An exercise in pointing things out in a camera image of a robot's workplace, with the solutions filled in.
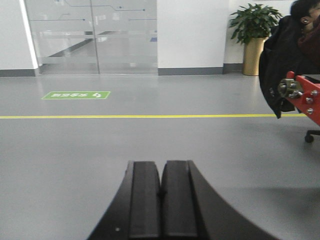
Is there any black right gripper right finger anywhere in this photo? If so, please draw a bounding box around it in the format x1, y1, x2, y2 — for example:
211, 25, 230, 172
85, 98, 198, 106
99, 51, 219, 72
161, 160, 276, 240

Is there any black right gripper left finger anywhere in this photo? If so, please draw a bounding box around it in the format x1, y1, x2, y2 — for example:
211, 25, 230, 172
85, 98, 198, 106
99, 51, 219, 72
88, 161, 161, 240

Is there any black office chair base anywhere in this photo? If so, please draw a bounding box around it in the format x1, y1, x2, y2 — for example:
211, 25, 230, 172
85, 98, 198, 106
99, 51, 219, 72
304, 130, 320, 143

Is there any green floor sign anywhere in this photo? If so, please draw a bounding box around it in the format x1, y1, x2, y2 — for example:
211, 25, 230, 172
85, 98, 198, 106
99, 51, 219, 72
41, 91, 111, 100

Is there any glass door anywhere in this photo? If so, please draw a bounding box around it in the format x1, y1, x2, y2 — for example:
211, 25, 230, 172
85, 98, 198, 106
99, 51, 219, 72
25, 0, 158, 75

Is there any person in black jacket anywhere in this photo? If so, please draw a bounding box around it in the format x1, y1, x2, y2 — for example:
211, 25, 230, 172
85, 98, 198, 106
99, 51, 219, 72
258, 0, 320, 118

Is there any potted green plant gold pot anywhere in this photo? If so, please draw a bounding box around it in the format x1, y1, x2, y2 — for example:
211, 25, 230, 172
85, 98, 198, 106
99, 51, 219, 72
229, 3, 283, 76

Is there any red metal bracket with bolts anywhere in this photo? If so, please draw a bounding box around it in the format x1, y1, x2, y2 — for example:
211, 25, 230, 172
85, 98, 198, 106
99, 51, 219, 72
277, 71, 320, 125

